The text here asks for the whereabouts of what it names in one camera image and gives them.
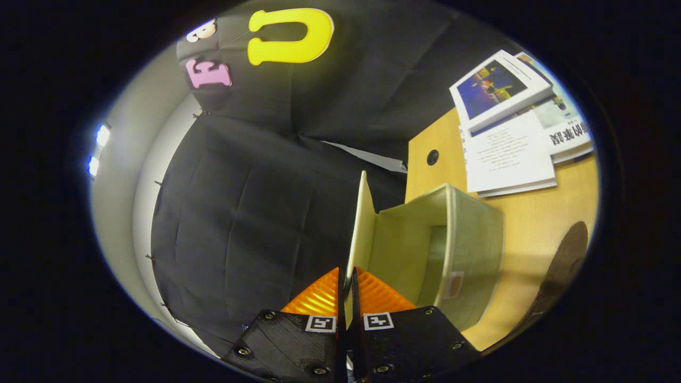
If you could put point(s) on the white book with night photo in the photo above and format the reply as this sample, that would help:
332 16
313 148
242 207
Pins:
492 85

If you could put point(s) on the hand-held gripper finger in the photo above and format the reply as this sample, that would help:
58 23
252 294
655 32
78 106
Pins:
342 319
355 330

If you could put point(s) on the green fabric storage box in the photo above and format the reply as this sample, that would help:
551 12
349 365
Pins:
473 250

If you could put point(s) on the small ceiling light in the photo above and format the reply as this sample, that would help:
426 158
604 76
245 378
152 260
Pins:
102 135

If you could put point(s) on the brown fuzzy shoe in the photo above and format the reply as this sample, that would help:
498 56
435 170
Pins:
564 260

